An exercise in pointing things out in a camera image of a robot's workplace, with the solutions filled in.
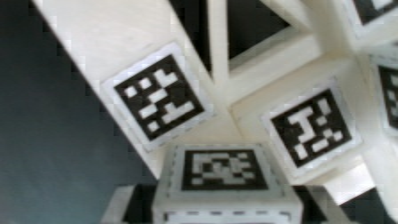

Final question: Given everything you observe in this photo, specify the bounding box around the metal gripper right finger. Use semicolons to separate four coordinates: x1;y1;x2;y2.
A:
293;185;355;224

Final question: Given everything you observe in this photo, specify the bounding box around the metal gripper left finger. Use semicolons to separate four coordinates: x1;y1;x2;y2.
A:
99;184;156;224

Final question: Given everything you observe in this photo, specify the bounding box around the white cube with hole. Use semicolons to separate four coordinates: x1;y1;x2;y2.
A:
150;144;303;224

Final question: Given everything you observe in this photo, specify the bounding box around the small white tagged cube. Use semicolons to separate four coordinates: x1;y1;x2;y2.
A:
330;0;398;138

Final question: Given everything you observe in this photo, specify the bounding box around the long white chair side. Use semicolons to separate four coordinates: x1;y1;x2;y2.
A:
168;0;398;102

